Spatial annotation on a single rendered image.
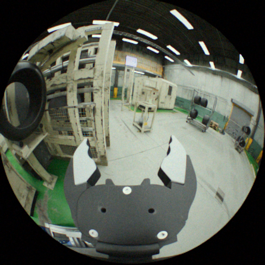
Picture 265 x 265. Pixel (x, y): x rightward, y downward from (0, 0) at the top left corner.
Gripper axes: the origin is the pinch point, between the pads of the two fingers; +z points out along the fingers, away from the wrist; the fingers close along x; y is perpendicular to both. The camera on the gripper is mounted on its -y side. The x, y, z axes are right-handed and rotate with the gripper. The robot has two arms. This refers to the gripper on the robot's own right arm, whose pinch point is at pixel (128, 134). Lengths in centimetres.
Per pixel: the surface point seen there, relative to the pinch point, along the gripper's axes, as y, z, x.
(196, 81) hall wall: -184, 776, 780
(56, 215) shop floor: 94, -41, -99
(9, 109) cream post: -26, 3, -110
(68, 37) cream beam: -64, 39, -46
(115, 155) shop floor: 103, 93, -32
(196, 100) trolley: 18, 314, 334
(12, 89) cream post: -44, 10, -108
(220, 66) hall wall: -439, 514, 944
